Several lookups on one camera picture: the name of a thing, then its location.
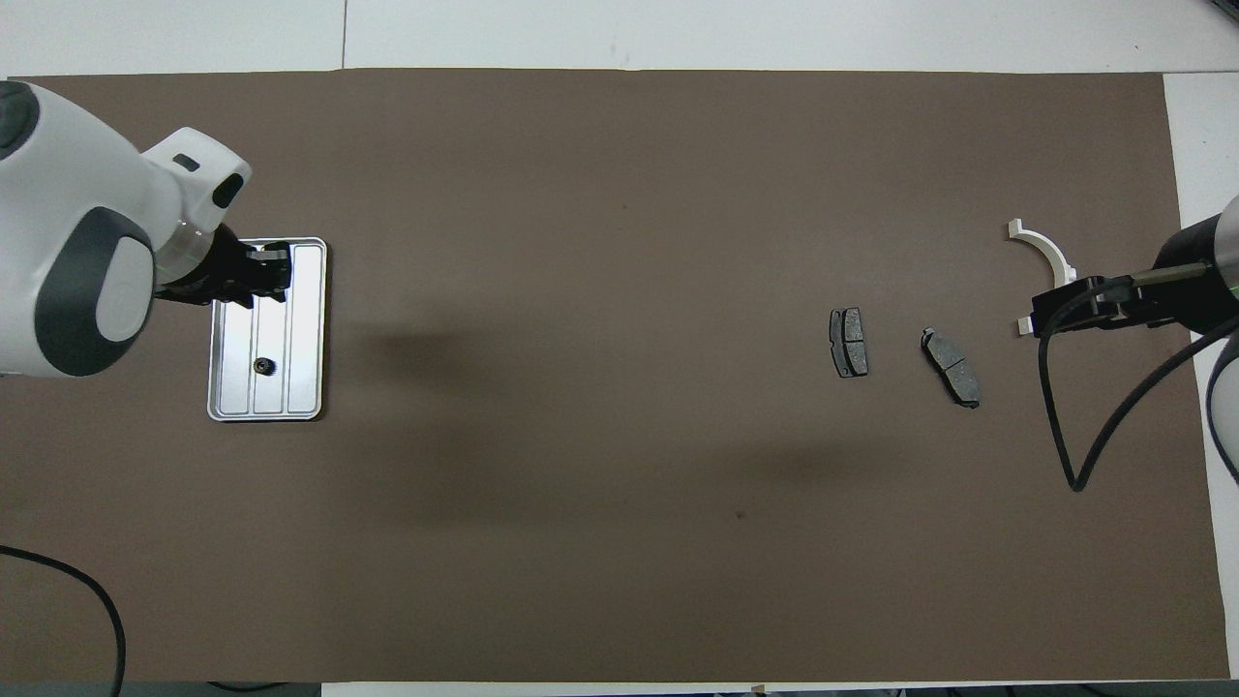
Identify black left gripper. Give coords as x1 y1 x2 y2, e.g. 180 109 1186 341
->
189 225 291 307

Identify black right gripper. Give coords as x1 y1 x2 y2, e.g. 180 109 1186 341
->
1033 279 1177 338

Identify silver metal tray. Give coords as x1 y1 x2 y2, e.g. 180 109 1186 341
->
206 237 328 423

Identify curved grey brake pad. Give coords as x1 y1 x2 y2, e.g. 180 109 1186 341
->
921 327 982 409

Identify rectangular grey brake pad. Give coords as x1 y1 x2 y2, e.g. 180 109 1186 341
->
830 308 869 379

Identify brown table mat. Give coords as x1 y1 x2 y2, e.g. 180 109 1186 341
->
0 68 1232 683

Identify white half ring bracket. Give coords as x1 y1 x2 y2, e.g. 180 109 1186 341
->
1008 219 1078 337

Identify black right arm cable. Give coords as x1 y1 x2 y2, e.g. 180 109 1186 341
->
1038 279 1239 493

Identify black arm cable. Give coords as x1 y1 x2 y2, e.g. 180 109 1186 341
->
0 545 127 697
1038 279 1239 493

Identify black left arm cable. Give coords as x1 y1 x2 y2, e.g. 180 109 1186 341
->
0 545 127 697

